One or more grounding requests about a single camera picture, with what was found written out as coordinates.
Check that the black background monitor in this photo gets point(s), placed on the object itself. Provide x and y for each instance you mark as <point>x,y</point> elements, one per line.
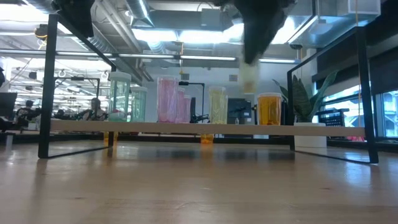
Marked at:
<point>7,104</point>

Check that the wooden shelf black metal frame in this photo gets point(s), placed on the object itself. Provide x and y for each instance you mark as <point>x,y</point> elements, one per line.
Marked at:
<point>186,128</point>

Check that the person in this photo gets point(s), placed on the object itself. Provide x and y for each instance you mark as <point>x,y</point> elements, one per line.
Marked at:
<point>26,112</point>
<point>97,110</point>
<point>59,114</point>

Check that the long ceiling light tube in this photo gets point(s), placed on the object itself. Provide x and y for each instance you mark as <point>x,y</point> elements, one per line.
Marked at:
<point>208,58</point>

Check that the snake plant in white pot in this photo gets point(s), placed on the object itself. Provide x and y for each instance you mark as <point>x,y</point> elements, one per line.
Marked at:
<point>311,137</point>

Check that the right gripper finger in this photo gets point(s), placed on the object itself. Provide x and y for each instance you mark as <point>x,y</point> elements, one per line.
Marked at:
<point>275,26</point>
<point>253,37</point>

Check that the yellow medicine bottle white cap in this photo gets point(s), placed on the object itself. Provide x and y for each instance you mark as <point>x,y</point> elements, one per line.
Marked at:
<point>249,77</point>

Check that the black plastic crate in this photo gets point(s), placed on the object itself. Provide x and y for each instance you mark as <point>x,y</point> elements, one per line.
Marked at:
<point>332,119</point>

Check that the teal medicine bottle white cap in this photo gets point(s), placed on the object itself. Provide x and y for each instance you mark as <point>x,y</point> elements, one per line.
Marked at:
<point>139,104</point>

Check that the black background machine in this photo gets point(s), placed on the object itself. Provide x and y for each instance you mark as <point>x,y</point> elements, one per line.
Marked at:
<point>239,110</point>

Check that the orange cup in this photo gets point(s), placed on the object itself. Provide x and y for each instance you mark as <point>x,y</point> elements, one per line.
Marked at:
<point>269,109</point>

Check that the pink cups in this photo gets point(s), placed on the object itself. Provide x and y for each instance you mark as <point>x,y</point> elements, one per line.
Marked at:
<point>167,99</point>

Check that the yellow cups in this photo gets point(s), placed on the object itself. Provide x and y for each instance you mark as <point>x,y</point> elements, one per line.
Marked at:
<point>217,105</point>

